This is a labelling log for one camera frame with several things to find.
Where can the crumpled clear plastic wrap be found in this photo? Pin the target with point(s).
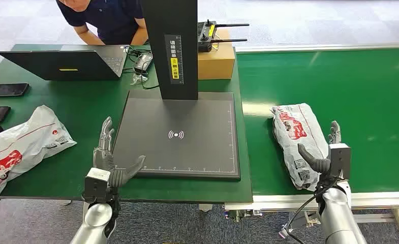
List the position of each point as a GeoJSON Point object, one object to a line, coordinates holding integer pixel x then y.
{"type": "Point", "coordinates": [138, 79]}

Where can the white table foot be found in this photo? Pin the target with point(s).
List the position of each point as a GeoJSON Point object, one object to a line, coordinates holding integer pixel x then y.
{"type": "Point", "coordinates": [205, 207]}
{"type": "Point", "coordinates": [66, 203]}

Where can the brown cardboard box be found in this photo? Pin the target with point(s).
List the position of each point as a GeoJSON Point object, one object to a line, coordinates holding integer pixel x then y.
{"type": "Point", "coordinates": [216, 64]}

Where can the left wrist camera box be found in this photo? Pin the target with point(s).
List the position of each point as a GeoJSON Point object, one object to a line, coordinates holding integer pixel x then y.
{"type": "Point", "coordinates": [96, 185]}

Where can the dark grey laptop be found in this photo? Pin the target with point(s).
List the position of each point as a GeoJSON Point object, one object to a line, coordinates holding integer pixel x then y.
{"type": "Point", "coordinates": [68, 65]}

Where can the green conveyor belt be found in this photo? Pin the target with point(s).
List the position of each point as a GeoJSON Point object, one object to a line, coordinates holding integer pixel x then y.
{"type": "Point", "coordinates": [337, 87]}

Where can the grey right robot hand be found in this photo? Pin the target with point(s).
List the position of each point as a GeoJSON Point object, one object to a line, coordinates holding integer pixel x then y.
{"type": "Point", "coordinates": [317, 164]}

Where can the person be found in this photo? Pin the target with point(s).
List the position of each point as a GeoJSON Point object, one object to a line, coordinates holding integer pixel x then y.
{"type": "Point", "coordinates": [115, 20]}

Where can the black smartphone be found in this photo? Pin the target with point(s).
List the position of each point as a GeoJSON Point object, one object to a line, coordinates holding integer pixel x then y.
{"type": "Point", "coordinates": [7, 90]}

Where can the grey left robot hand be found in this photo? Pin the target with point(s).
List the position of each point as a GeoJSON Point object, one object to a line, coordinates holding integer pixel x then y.
{"type": "Point", "coordinates": [105, 161]}

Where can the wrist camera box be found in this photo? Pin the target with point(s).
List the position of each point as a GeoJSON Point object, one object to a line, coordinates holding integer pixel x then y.
{"type": "Point", "coordinates": [96, 185]}
{"type": "Point", "coordinates": [340, 160]}

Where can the black weighing scanner device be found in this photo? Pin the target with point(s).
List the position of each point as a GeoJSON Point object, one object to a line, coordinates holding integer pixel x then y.
{"type": "Point", "coordinates": [175, 151]}

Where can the grey power adapter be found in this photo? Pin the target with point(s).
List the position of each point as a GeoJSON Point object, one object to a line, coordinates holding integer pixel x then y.
{"type": "Point", "coordinates": [143, 62]}

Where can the black remote controller with antennas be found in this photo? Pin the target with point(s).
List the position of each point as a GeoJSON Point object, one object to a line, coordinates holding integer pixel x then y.
{"type": "Point", "coordinates": [206, 37]}

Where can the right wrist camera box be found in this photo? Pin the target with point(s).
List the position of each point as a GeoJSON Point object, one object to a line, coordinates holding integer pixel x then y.
{"type": "Point", "coordinates": [340, 160]}

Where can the white courier bag red print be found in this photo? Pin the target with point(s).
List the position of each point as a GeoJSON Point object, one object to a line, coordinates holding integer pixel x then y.
{"type": "Point", "coordinates": [24, 144]}
{"type": "Point", "coordinates": [295, 134]}

